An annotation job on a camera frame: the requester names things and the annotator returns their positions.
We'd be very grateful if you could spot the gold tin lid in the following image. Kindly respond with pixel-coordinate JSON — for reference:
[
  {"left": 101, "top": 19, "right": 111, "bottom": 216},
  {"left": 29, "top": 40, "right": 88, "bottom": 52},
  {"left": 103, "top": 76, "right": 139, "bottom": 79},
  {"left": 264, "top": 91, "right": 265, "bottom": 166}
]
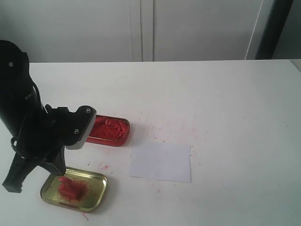
[{"left": 40, "top": 167, "right": 108, "bottom": 212}]

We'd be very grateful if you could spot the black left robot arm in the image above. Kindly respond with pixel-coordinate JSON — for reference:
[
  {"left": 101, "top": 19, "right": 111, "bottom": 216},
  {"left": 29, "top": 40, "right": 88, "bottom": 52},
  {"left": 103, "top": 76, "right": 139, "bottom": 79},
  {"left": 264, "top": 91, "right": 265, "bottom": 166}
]
[{"left": 0, "top": 40, "right": 80, "bottom": 193}]

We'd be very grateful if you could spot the red ink pad tin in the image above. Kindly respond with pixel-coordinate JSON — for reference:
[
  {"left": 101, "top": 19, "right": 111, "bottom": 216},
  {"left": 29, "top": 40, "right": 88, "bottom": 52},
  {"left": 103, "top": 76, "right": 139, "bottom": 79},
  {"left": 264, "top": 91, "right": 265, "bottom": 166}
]
[{"left": 86, "top": 115, "right": 130, "bottom": 147}]

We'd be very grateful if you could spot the white paper sheet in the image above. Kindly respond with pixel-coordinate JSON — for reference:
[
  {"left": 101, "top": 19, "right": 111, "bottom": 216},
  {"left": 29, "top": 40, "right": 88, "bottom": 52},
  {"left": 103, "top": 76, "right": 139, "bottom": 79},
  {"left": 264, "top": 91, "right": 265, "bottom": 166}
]
[{"left": 129, "top": 142, "right": 191, "bottom": 183}]

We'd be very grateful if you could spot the dark vertical post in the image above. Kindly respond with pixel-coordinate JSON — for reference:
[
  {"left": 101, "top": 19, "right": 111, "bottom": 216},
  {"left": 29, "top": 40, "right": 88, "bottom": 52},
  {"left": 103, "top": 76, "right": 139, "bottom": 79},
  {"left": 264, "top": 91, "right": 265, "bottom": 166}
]
[{"left": 255, "top": 0, "right": 293, "bottom": 60}]

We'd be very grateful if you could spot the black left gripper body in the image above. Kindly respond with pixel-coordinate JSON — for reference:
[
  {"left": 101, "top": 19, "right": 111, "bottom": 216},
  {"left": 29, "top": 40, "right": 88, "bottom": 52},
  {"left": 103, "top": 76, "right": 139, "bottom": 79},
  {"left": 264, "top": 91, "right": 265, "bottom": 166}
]
[{"left": 10, "top": 103, "right": 72, "bottom": 165}]

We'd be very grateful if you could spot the red stamp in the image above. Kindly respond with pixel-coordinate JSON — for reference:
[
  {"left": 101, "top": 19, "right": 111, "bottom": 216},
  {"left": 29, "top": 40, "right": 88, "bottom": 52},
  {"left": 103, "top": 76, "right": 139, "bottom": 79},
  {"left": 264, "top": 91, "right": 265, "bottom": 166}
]
[{"left": 58, "top": 177, "right": 86, "bottom": 200}]

